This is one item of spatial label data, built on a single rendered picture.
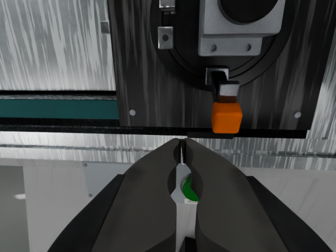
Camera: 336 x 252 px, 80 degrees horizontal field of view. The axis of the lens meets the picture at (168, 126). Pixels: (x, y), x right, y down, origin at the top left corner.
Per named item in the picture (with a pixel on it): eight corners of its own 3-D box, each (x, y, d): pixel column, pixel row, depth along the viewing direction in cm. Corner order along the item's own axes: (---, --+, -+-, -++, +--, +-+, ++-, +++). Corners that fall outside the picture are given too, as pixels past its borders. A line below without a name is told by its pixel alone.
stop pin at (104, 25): (121, 36, 27) (110, 33, 23) (112, 36, 27) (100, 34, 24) (120, 24, 27) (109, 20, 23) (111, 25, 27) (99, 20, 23)
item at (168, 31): (174, 49, 21) (173, 48, 20) (160, 49, 21) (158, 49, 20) (174, 27, 20) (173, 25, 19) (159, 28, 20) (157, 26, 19)
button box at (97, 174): (214, 182, 36) (218, 207, 31) (102, 177, 39) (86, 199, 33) (216, 147, 34) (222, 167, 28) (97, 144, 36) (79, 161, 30)
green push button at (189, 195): (208, 194, 31) (209, 203, 29) (182, 192, 32) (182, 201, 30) (210, 171, 30) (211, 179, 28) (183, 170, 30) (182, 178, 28)
